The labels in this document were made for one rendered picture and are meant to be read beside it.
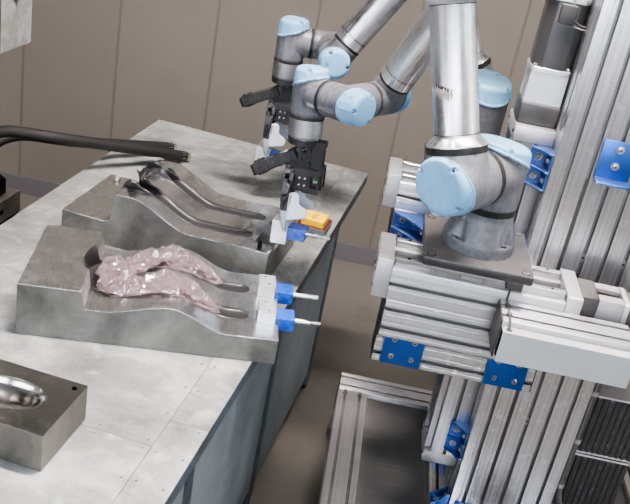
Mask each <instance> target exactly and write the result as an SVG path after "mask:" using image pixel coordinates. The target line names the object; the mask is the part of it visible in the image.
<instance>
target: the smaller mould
mask: <svg viewBox="0 0 630 504"><path fill-rule="evenodd" d="M87 391H88V386H87V385H84V384H80V383H77V382H74V381H71V380H67V379H64V378H61V377H58V376H54V375H51V374H48V373H45V372H41V371H38V370H35V369H31V368H28V367H25V366H22V365H18V364H15V363H12V362H9V361H5V360H2V359H0V459H2V460H5V461H8V462H12V463H15V464H18V465H21V466H24V467H27V468H30V469H33V470H36V471H39V472H41V471H42V470H43V469H44V467H45V466H46V465H47V464H48V463H49V461H50V460H51V459H52V458H53V457H54V456H55V454H56V453H57V452H58V451H59V450H60V448H61V447H62V446H63V445H64V444H65V443H66V441H67V440H68V439H69V438H70V437H71V435H72V434H73V433H74V432H75V431H76V430H77V428H78V427H79V426H80V425H81V424H82V422H83V421H84V420H85V417H86V404H87Z"/></svg>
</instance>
